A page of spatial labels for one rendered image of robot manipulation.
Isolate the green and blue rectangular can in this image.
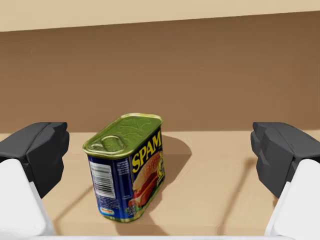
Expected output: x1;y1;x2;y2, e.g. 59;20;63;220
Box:
82;112;166;221

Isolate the pale wooden shelf unit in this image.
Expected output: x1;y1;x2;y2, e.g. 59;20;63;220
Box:
0;0;320;237

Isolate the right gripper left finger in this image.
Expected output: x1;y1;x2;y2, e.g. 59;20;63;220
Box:
0;121;70;237

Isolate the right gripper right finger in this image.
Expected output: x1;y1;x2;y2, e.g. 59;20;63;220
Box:
250;121;320;237

